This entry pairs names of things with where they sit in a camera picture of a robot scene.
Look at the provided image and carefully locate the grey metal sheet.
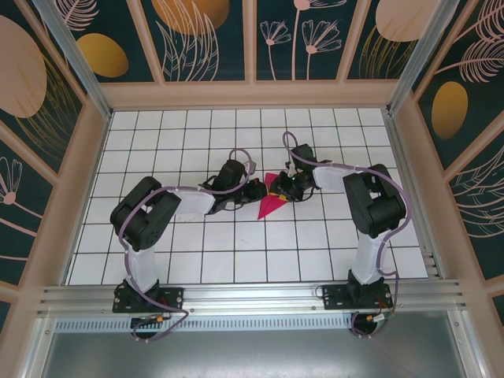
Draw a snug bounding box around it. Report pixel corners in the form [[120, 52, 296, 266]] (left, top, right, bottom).
[[37, 310, 487, 378]]

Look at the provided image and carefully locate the pink square paper sheet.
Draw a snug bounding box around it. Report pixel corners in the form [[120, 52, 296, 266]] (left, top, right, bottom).
[[258, 172, 292, 220]]

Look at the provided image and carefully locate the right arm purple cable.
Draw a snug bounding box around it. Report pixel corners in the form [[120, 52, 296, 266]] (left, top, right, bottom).
[[282, 132, 413, 340]]

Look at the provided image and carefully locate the aluminium side rail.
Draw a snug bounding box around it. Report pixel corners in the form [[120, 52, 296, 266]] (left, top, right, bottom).
[[384, 109, 448, 279]]

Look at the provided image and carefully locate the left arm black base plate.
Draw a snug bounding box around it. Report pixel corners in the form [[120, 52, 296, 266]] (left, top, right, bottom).
[[113, 286, 185, 314]]

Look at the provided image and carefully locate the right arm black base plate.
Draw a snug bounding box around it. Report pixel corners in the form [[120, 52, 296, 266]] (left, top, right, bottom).
[[321, 283, 394, 312]]

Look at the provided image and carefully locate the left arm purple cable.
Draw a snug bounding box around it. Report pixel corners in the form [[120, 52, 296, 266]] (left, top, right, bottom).
[[118, 147, 256, 344]]

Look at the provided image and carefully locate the aluminium frame post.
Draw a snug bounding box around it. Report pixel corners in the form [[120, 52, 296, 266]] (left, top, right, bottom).
[[385, 0, 461, 117], [31, 0, 113, 121]]

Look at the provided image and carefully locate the aluminium mounting rail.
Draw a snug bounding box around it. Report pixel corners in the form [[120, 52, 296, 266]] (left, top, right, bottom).
[[37, 278, 472, 316]]

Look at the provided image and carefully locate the slotted grey cable duct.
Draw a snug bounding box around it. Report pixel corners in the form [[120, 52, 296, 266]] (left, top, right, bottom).
[[54, 317, 355, 332]]

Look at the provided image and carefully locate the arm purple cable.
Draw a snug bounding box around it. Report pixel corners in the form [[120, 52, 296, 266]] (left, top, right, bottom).
[[282, 132, 413, 340], [118, 147, 256, 344]]

